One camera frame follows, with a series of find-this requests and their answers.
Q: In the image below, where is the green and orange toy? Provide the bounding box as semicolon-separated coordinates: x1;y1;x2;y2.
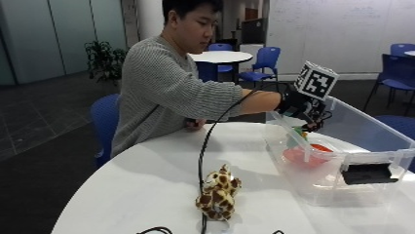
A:
284;126;310;150

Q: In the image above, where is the blue chair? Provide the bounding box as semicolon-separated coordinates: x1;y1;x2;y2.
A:
87;93;122;169
207;42;234;74
236;46;283;93
388;42;415;59
361;53;415;117

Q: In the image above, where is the white marker cube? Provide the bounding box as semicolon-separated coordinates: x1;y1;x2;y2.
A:
292;60;340;101

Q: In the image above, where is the potted green plant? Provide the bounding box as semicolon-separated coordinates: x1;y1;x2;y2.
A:
82;40;130;88

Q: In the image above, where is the the person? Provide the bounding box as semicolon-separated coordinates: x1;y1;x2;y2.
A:
110;0;286;159

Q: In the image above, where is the black cabinet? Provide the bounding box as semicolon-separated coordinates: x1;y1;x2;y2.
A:
239;18;266;46

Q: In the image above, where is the red toy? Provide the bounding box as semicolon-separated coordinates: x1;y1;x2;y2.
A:
282;142;335;169

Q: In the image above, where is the giraffe soft toy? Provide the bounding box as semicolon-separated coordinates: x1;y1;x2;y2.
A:
194;164;242;222

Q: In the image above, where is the black bin latch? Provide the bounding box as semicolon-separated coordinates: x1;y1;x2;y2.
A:
339;162;399;186

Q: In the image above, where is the white round table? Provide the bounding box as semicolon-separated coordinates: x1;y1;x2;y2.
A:
187;50;254;84

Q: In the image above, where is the clear plastic storage bin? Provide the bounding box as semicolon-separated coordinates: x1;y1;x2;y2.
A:
262;95;415;208

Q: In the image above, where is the black glove cable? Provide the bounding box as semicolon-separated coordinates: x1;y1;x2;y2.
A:
195;87;283;234

